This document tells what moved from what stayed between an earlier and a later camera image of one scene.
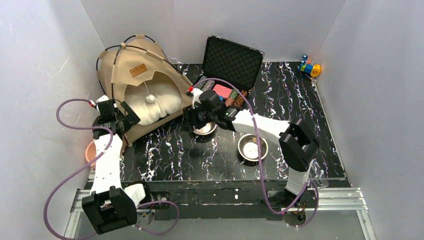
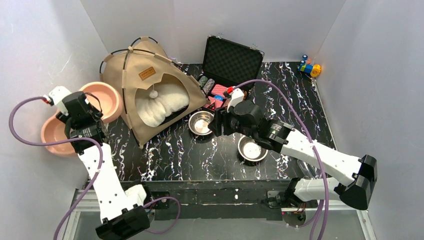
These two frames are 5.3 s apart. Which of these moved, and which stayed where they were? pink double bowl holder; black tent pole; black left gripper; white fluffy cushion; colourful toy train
Moved: white fluffy cushion; black left gripper; black tent pole; pink double bowl holder
Stayed: colourful toy train
